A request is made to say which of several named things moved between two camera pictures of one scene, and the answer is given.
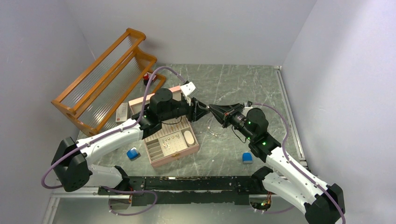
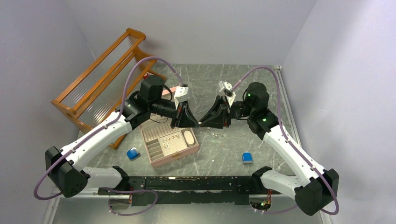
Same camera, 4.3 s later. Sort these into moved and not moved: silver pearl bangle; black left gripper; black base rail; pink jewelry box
Moved: black left gripper
Not moved: black base rail; pink jewelry box; silver pearl bangle
